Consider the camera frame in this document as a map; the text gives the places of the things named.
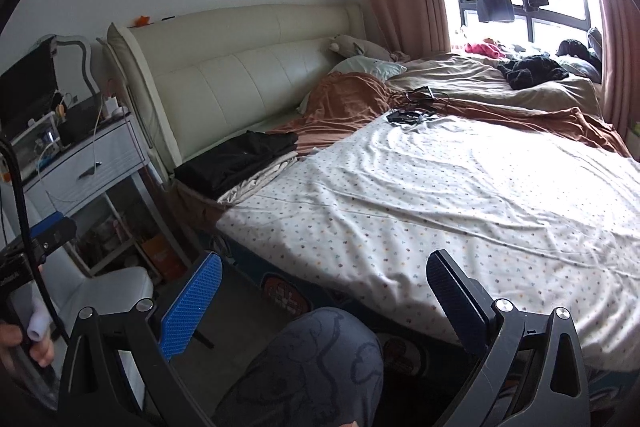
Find pale pillow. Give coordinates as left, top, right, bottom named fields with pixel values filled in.
left=326, top=55, right=409, bottom=81

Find dark cushion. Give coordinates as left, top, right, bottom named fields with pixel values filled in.
left=556, top=26, right=604, bottom=84

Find white drawer nightstand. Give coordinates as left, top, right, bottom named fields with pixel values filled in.
left=21, top=111, right=167, bottom=279

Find black button shirt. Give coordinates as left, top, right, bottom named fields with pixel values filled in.
left=173, top=131, right=300, bottom=202

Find brown blanket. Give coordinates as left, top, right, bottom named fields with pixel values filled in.
left=269, top=71, right=637, bottom=158

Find black cables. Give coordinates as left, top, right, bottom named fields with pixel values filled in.
left=396, top=85, right=452, bottom=108

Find cream satin sheet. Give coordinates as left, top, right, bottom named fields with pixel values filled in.
left=219, top=156, right=302, bottom=208

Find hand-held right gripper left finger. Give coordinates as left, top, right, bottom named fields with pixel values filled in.
left=57, top=251, right=223, bottom=427

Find black clothes pile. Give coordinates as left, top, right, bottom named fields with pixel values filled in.
left=499, top=53, right=572, bottom=91

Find cream leather headboard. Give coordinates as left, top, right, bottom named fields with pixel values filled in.
left=102, top=4, right=367, bottom=188

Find black monitor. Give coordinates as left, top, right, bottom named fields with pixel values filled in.
left=0, top=48, right=59, bottom=131

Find white chair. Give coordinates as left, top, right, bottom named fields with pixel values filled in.
left=10, top=201, right=154, bottom=427

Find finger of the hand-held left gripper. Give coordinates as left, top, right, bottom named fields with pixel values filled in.
left=29, top=215, right=79, bottom=254

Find person's left hand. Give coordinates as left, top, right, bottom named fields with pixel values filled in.
left=0, top=298, right=57, bottom=369

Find beige plush toy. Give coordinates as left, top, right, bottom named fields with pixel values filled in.
left=326, top=34, right=412, bottom=64

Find pink cloth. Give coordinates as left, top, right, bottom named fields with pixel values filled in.
left=464, top=37, right=507, bottom=60

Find person's grey printed pants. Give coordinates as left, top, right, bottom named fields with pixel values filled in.
left=209, top=306, right=387, bottom=427

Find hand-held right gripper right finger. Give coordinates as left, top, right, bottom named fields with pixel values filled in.
left=425, top=248, right=594, bottom=427

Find orange box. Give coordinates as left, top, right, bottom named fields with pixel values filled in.
left=139, top=231, right=187, bottom=279

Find white cable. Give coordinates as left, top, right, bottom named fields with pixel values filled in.
left=29, top=106, right=109, bottom=208

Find black cable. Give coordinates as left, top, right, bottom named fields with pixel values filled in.
left=0, top=138, right=72, bottom=344

